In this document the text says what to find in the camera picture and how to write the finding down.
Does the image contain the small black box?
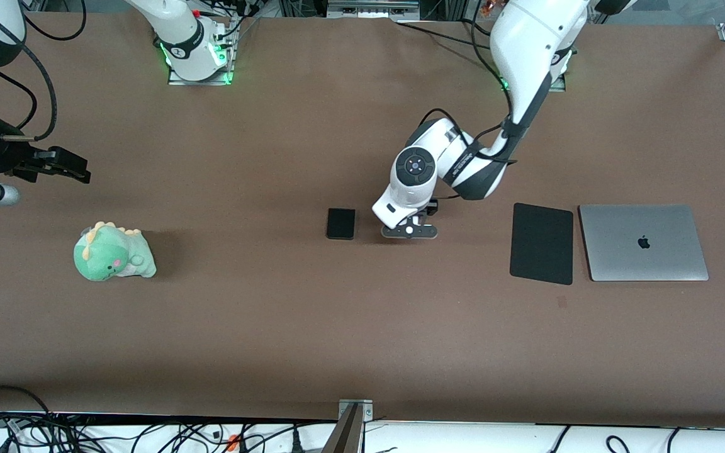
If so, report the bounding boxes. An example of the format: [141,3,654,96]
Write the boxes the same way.
[326,208,357,241]

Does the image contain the metal table edge bracket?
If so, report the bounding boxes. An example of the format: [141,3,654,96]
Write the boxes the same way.
[323,399,374,453]

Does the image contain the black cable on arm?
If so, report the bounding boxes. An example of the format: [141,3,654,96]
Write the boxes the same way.
[418,108,519,165]
[0,0,87,142]

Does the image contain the metal base plate of right arm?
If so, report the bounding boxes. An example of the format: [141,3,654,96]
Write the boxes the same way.
[167,24,239,86]

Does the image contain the green dinosaur plush toy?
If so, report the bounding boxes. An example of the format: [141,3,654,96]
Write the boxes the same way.
[73,221,157,282]

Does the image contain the tangled black cable bundle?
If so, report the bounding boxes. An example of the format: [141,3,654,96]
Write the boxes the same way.
[0,410,316,453]

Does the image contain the black mouse pad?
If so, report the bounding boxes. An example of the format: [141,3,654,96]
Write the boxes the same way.
[509,202,575,286]

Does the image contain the silver Apple laptop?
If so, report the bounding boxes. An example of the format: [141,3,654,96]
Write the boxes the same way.
[578,203,710,282]

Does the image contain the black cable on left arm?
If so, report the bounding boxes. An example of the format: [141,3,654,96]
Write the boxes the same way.
[418,108,519,165]

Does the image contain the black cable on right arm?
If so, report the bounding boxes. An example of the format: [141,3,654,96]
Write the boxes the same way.
[0,0,87,142]

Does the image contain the metal base plate of left arm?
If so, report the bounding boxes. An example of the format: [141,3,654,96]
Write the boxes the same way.
[500,49,568,93]

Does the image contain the metal rack frame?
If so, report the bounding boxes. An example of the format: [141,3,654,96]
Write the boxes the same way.
[278,0,440,21]

